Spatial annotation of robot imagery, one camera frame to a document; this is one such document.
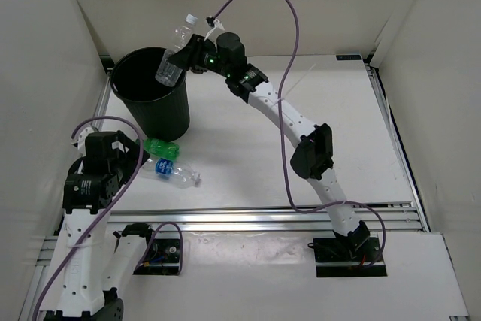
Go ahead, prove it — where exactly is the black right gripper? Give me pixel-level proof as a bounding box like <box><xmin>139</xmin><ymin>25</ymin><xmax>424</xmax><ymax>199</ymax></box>
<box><xmin>168</xmin><ymin>35</ymin><xmax>231</xmax><ymax>79</ymax></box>

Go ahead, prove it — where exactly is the clear unlabelled plastic bottle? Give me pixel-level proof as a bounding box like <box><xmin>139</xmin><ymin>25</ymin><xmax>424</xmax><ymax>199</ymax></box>
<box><xmin>155</xmin><ymin>14</ymin><xmax>198</xmax><ymax>87</ymax></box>

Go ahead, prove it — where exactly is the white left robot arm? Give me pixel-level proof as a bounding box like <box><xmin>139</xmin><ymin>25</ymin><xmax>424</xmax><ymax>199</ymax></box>
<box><xmin>44</xmin><ymin>130</ymin><xmax>158</xmax><ymax>320</ymax></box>

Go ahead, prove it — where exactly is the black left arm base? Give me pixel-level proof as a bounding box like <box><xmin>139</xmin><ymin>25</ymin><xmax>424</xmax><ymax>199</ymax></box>
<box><xmin>134</xmin><ymin>238</ymin><xmax>181</xmax><ymax>276</ymax></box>

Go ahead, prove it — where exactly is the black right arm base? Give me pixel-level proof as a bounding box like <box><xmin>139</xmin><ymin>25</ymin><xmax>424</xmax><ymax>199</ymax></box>
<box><xmin>307</xmin><ymin>237</ymin><xmax>388</xmax><ymax>278</ymax></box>

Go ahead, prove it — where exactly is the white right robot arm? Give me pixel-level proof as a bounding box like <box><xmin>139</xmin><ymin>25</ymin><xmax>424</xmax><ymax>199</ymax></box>
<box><xmin>168</xmin><ymin>32</ymin><xmax>370</xmax><ymax>261</ymax></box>

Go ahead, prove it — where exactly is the black plastic waste bin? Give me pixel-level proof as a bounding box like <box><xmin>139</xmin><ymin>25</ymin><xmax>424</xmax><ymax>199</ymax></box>
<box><xmin>110</xmin><ymin>47</ymin><xmax>190</xmax><ymax>141</ymax></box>

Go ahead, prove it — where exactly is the green plastic soda bottle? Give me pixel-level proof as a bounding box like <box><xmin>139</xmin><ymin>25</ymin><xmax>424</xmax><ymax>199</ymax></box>
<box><xmin>143</xmin><ymin>138</ymin><xmax>180</xmax><ymax>161</ymax></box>

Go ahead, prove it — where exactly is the clear Aquafina bottle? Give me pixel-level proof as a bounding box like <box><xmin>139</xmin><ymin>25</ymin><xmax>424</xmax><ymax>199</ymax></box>
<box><xmin>139</xmin><ymin>158</ymin><xmax>201</xmax><ymax>189</ymax></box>

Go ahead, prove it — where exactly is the white zip tie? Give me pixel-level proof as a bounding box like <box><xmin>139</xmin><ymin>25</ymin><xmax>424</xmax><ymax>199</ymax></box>
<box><xmin>273</xmin><ymin>63</ymin><xmax>317</xmax><ymax>107</ymax></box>

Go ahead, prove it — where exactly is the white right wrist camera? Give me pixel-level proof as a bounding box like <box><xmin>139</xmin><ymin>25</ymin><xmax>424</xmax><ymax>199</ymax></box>
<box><xmin>204</xmin><ymin>16</ymin><xmax>225</xmax><ymax>40</ymax></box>

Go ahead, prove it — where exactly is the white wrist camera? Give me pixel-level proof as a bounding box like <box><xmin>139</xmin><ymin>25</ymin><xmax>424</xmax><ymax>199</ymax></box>
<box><xmin>71</xmin><ymin>126</ymin><xmax>98</xmax><ymax>150</ymax></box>
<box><xmin>204</xmin><ymin>16</ymin><xmax>225</xmax><ymax>40</ymax></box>

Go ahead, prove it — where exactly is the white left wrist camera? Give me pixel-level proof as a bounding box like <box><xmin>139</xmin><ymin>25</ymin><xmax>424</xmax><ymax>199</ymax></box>
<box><xmin>71</xmin><ymin>126</ymin><xmax>98</xmax><ymax>150</ymax></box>

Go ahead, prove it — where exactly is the aluminium front frame rail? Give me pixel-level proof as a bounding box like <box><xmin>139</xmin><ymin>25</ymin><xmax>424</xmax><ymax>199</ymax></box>
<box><xmin>108</xmin><ymin>204</ymin><xmax>427</xmax><ymax>232</ymax></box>

